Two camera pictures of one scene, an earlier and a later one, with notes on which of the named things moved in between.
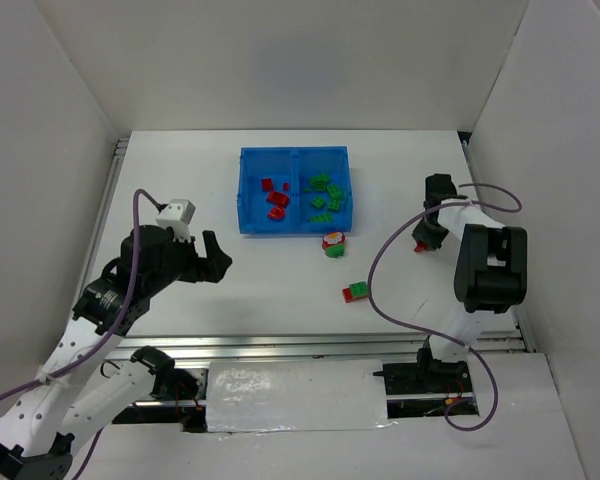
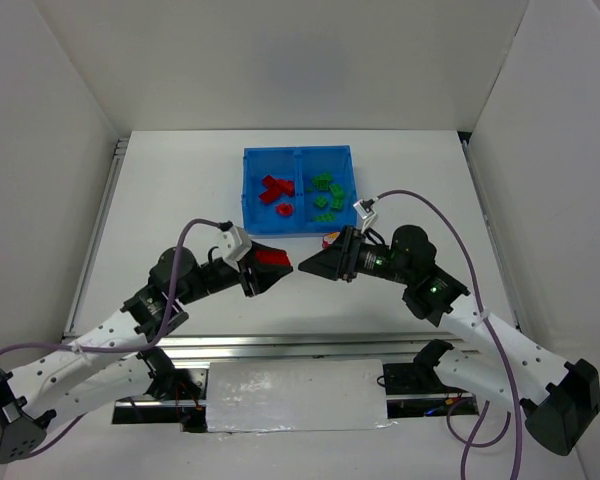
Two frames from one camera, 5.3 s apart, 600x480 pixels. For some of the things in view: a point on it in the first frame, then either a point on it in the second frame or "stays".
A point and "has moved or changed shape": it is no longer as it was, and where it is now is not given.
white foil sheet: [300, 395] stays
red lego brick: [267, 184] has moved or changed shape
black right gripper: [427, 232] → [348, 255]
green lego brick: [318, 201] stays
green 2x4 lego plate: [324, 217] stays
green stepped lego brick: [318, 181] stays
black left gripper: [200, 263] → [250, 276]
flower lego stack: [333, 243] stays
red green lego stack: [355, 291] → [272, 258]
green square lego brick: [335, 196] stays
